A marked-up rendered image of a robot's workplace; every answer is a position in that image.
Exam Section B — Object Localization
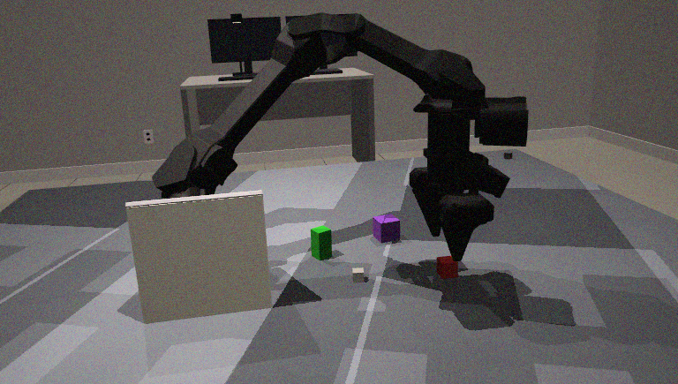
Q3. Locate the red block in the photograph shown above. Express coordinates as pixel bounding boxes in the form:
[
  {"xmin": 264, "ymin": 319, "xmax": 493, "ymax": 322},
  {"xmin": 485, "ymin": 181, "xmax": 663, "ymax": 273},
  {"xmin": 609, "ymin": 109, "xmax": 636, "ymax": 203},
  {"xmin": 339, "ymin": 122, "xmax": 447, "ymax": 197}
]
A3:
[{"xmin": 437, "ymin": 256, "xmax": 458, "ymax": 279}]

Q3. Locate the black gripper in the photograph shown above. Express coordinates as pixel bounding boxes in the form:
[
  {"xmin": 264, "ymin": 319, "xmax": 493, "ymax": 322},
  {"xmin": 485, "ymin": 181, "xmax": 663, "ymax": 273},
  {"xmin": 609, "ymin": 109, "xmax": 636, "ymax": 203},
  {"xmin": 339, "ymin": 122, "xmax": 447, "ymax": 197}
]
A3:
[{"xmin": 410, "ymin": 144, "xmax": 494, "ymax": 261}]

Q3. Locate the purple cube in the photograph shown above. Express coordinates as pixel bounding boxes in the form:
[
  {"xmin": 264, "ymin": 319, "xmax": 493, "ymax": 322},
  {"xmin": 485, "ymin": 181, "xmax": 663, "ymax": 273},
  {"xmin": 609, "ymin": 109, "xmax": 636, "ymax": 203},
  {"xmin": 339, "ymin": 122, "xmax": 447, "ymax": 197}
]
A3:
[{"xmin": 373, "ymin": 214, "xmax": 400, "ymax": 243}]

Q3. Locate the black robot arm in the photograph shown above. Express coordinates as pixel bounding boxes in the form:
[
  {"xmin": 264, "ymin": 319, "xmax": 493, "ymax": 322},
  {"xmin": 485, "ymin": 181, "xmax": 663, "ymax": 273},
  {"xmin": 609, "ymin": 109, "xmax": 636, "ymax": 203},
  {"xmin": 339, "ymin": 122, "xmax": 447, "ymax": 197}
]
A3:
[{"xmin": 152, "ymin": 12, "xmax": 528, "ymax": 200}]

